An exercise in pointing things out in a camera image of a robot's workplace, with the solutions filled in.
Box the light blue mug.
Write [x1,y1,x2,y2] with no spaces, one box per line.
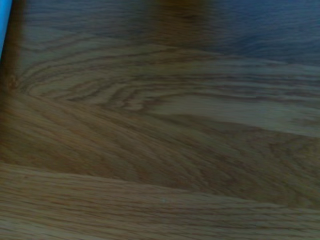
[0,0,14,62]

